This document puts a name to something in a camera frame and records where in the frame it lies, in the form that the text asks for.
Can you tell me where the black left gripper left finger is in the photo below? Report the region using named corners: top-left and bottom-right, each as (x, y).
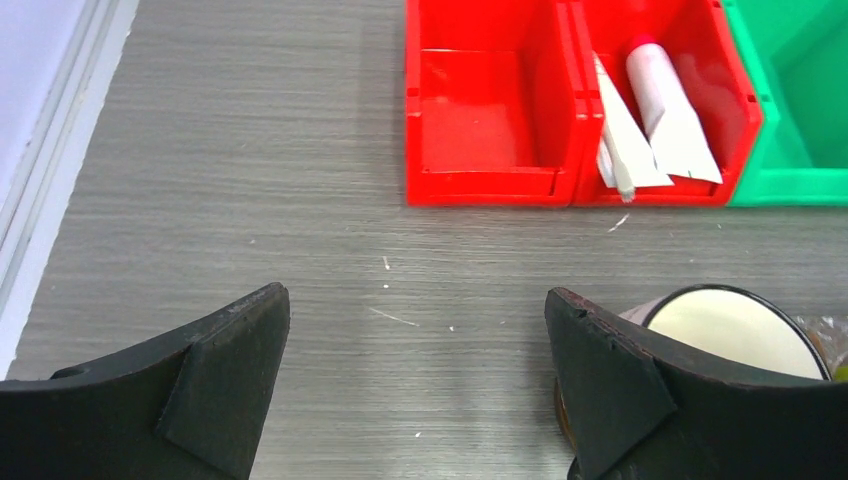
top-left (1, 282), bottom-right (290, 479)

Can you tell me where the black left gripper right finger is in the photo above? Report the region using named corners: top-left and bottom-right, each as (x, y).
top-left (544, 287), bottom-right (847, 479)

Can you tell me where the white enamel mug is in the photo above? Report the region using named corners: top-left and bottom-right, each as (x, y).
top-left (621, 284), bottom-right (833, 381)

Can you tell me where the clear acrylic wooden rack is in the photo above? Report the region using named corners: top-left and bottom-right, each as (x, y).
top-left (795, 316), bottom-right (847, 382)

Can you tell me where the brown oval wooden tray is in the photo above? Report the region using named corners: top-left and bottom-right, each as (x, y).
top-left (553, 379), bottom-right (576, 450)

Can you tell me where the toothbrush in red bin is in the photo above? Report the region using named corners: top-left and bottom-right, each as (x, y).
top-left (596, 140), bottom-right (636, 203)

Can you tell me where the white toothpaste tube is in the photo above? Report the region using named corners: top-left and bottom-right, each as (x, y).
top-left (625, 35), bottom-right (723, 184)
top-left (593, 53), bottom-right (673, 193)

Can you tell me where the red plastic bin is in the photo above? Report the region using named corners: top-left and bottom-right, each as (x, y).
top-left (405, 1), bottom-right (599, 207)
top-left (570, 1), bottom-right (764, 207)

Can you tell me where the green plastic bin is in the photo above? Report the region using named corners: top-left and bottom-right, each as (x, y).
top-left (723, 0), bottom-right (847, 207)

